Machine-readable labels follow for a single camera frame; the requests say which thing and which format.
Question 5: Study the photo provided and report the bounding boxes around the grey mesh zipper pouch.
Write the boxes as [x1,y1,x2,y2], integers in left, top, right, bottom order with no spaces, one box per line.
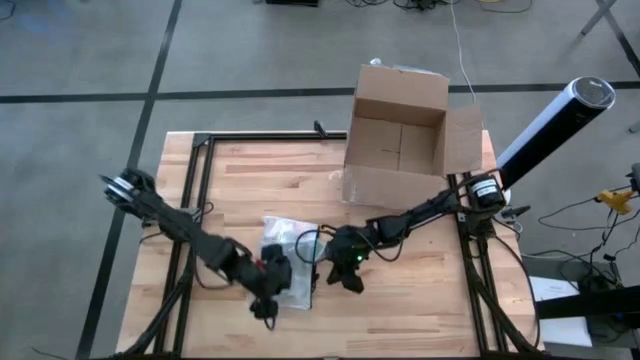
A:
[259,215,326,311]

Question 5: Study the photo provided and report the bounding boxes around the grey desk leg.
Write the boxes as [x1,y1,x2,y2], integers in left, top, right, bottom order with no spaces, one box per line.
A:
[578,0,621,37]

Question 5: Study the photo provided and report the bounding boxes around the black aluminium rig frame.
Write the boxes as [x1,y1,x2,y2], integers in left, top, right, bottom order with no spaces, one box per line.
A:
[152,130,507,360]

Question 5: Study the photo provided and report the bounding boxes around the black cable tangle with adapter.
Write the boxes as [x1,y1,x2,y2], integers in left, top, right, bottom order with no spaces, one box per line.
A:
[519,184,640,301]

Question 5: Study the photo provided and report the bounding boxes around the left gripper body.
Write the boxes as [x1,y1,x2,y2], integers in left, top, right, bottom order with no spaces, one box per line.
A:
[249,243,294,321]

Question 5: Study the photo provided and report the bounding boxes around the thin black cable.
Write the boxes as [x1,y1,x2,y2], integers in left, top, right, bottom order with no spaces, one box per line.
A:
[492,230,542,349]

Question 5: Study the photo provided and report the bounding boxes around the black and white cylinder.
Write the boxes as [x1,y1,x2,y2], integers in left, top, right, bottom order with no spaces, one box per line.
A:
[497,75,617,191]

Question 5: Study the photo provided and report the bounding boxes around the black cable bundle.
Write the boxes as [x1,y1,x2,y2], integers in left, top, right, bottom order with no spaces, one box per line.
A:
[467,269,546,360]
[117,239,196,360]

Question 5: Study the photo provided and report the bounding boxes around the white box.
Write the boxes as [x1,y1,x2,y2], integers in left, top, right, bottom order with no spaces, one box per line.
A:
[528,275,594,348]

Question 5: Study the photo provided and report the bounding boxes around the yellow clamp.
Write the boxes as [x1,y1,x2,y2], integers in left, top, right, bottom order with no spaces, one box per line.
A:
[593,187,634,217]

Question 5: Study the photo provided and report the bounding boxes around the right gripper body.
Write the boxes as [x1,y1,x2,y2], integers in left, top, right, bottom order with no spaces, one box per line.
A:
[324,225,371,295]

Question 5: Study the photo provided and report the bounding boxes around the black clamp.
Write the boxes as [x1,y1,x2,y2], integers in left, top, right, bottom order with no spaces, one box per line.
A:
[499,204,533,221]

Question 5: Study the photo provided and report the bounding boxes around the taped brown cardboard box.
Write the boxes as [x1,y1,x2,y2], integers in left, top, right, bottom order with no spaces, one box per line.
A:
[341,63,485,211]

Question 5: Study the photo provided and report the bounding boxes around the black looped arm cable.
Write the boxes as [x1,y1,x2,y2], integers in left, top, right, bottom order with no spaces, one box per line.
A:
[293,227,327,267]

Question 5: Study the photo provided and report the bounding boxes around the black floor device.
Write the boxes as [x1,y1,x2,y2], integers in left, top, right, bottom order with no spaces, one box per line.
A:
[263,0,321,8]

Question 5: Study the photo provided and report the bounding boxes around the white floor cable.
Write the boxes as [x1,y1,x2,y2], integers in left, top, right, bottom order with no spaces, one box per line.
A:
[448,0,487,131]

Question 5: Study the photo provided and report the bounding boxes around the black metal beam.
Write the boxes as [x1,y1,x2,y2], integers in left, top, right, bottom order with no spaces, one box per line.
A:
[533,283,640,322]

